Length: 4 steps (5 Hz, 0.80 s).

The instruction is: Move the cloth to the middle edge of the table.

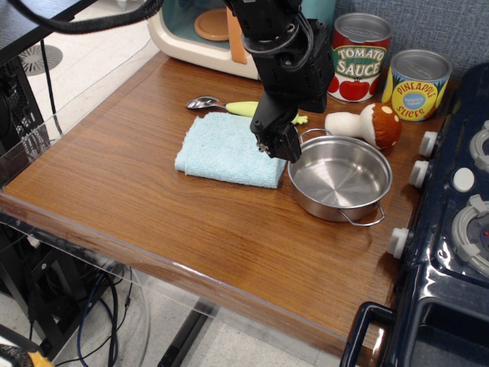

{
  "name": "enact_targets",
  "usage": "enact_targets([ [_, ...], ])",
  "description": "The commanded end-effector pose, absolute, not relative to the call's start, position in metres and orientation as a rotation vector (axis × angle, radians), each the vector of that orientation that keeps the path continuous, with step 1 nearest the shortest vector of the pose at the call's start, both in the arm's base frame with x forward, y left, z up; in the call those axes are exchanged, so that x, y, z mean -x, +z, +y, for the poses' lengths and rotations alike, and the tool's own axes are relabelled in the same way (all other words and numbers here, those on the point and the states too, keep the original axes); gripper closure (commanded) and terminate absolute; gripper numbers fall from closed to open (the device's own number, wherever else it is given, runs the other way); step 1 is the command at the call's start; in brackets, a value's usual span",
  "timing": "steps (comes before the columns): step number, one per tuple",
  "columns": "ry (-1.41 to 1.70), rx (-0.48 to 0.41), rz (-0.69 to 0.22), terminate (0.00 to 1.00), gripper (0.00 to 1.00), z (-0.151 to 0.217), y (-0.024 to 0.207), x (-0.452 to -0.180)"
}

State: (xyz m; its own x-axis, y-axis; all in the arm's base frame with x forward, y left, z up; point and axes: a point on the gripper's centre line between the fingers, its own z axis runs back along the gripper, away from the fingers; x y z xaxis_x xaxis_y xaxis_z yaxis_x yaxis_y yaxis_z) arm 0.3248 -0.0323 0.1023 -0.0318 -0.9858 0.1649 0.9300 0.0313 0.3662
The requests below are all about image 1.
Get tomato sauce can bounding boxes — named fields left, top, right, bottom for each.
left=329, top=12, right=393, bottom=102

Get stainless steel pot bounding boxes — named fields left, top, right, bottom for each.
left=287, top=128, right=393, bottom=227

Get black table leg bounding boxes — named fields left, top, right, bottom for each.
left=157, top=310, right=209, bottom=367

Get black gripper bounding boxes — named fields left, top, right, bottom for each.
left=244, top=18, right=334, bottom=163

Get spoon with green handle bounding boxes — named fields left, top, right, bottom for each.
left=186, top=96, right=309, bottom=125

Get black computer tower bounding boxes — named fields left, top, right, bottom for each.
left=1, top=57, right=49, bottom=158

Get dark blue toy stove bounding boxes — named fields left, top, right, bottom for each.
left=341, top=63, right=488, bottom=366

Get pineapple slices can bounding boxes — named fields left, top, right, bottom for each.
left=381, top=49, right=452, bottom=122

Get blue floor cable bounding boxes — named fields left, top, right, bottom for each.
left=76, top=271, right=119, bottom=367

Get teal toy microwave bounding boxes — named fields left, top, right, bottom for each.
left=148, top=1, right=335, bottom=80

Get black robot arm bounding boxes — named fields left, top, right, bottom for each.
left=225, top=1, right=335, bottom=163

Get light blue cloth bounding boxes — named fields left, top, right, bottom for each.
left=174, top=112, right=286, bottom=189

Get plush brown mushroom toy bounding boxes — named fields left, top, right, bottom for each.
left=325, top=103, right=402, bottom=151

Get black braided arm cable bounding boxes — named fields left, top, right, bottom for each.
left=6, top=0, right=165, bottom=34

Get black side desk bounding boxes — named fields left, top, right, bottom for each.
left=1, top=0, right=95, bottom=65

